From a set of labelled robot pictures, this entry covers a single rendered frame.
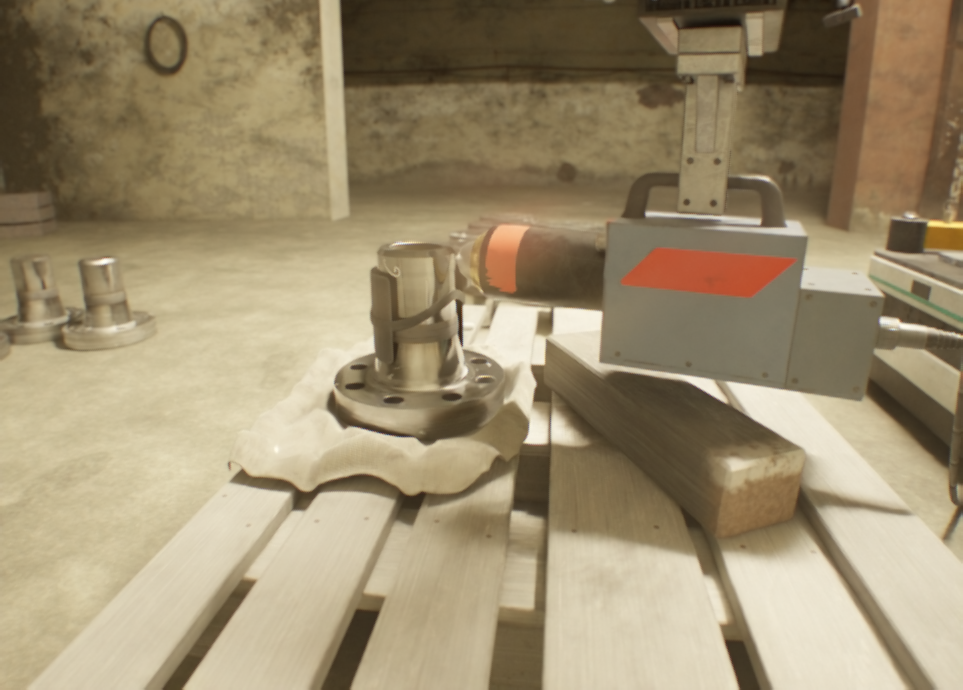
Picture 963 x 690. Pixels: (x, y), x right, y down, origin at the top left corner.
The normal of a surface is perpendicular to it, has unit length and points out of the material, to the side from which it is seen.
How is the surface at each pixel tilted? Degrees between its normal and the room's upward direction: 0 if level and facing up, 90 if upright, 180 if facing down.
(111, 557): 0
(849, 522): 0
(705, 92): 115
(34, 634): 0
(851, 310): 90
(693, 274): 90
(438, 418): 90
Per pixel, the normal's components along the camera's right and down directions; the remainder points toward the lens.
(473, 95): -0.12, 0.29
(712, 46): -0.43, 0.26
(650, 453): -0.95, 0.09
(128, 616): 0.00, -0.96
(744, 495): 0.30, 0.28
